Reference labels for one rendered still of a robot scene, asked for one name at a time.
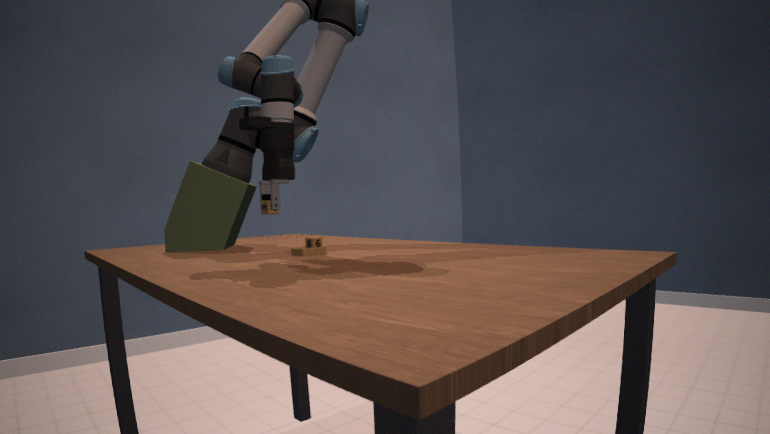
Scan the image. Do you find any orange number cube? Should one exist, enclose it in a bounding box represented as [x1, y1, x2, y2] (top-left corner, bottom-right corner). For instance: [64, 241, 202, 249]
[261, 201, 279, 215]
[305, 236, 322, 248]

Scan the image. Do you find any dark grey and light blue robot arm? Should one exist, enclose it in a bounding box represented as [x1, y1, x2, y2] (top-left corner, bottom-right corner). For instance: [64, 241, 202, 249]
[202, 0, 369, 183]

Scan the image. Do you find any light wooden tray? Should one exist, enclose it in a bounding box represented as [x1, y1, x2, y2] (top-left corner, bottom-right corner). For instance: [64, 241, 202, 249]
[291, 246, 327, 257]

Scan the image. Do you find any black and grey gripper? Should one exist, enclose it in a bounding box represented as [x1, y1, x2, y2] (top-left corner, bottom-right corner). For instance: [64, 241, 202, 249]
[239, 101, 295, 210]

